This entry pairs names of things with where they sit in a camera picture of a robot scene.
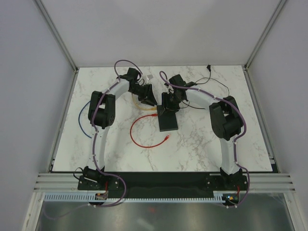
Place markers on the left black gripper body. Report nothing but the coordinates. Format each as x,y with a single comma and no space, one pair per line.
141,92

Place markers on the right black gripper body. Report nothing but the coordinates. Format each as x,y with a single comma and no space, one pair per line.
171,101

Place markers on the black network switch box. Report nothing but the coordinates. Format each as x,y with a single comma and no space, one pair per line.
168,123

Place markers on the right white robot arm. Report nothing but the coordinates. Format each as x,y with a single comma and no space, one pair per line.
226,123

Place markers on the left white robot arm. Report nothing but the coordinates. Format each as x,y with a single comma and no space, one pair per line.
102,115

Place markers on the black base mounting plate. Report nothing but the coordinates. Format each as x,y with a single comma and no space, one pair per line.
168,183

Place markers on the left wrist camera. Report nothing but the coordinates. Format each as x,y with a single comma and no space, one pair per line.
136,76

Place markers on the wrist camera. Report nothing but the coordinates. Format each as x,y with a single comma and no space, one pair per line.
178,81
136,76

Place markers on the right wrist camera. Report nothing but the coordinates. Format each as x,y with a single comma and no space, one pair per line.
178,81

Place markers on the white slotted cable duct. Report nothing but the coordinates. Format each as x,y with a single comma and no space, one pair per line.
101,196

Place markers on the aluminium frame rail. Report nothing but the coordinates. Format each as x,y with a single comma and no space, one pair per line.
259,183

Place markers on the left aluminium corner post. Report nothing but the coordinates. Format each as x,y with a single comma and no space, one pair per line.
55,33

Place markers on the aluminium corner post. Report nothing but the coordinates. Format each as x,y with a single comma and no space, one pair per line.
55,33
266,31

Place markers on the right aluminium corner post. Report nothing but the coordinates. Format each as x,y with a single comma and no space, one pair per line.
266,31

